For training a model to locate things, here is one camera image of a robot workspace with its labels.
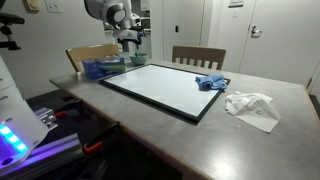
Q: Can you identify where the white robot base blue light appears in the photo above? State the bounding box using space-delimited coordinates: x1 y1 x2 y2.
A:
0 54 50 174

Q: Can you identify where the white door with lever handle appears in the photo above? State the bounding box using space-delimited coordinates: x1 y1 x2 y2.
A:
239 0 320 86

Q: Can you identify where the white door with black latch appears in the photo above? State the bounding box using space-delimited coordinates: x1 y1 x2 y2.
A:
162 0 205 63

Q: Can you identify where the silver metal bracket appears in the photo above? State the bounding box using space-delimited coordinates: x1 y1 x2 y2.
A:
34 107 58 132

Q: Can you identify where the mint green bowl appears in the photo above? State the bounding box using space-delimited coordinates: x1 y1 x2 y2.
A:
128 52 149 66

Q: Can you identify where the black framed whiteboard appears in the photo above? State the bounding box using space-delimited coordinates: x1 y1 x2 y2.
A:
98 63 232 125

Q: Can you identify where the blue cloth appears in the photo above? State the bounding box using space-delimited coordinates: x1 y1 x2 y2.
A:
194 73 229 92

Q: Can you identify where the light wooden slatted chair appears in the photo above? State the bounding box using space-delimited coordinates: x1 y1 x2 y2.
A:
65 43 120 74

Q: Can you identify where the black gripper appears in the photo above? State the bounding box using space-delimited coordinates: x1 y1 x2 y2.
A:
116 33 144 46

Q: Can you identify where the beige round thermostat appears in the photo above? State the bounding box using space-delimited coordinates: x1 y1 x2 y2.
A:
22 0 41 14

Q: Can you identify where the silver lever door handle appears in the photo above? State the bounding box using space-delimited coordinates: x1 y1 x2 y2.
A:
250 25 264 39

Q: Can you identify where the white light switch plate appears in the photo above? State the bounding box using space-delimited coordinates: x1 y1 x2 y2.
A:
44 0 63 14

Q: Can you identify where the blue tissue box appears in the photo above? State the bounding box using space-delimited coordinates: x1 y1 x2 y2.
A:
81 55 127 81

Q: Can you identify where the aluminium extrusion rail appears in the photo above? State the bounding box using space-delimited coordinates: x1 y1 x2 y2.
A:
0 133 84 180

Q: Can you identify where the white tissue sheet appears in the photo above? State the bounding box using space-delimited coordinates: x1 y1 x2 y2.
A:
95 55 121 64

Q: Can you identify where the wall sign plate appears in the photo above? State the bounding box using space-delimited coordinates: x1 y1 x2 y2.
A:
227 0 245 9

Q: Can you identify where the black camera stand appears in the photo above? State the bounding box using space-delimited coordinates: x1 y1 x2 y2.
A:
0 12 26 52

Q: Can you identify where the brown wooden slatted chair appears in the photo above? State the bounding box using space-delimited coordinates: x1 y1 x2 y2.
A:
171 45 227 71

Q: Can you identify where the black clamp with orange handle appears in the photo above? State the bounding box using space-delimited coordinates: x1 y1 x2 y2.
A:
82 120 122 155
52 98 83 119

